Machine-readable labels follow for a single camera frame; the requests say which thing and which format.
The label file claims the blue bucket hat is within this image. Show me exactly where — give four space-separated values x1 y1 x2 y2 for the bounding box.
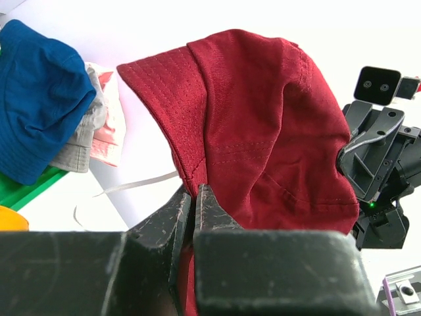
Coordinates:
1 20 96 186

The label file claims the grey bucket hat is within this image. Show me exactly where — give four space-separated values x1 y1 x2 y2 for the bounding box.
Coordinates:
49 63 107 173

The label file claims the pink bucket hat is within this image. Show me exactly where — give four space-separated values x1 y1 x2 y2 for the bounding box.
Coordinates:
86 63 126 167

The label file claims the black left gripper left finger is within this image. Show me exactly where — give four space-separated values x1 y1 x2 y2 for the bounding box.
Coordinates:
130 187 191 296

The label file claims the aluminium front rail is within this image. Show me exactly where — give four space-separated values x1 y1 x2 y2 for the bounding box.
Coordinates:
377 266 420 316

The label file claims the dark red bucket hat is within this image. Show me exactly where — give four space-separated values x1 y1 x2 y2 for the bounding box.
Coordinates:
116 28 360 316

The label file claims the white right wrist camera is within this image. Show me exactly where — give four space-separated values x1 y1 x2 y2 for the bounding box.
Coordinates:
353 66 420 106

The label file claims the green plastic tray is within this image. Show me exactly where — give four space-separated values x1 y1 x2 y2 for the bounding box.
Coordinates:
0 167 68 211

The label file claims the yellow bucket hat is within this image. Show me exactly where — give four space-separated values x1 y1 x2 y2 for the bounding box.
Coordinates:
0 206 29 232

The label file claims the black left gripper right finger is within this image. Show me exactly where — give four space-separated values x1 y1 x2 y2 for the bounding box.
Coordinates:
193 184 245 244

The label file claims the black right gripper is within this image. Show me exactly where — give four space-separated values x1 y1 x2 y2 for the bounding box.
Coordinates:
337 101 420 250

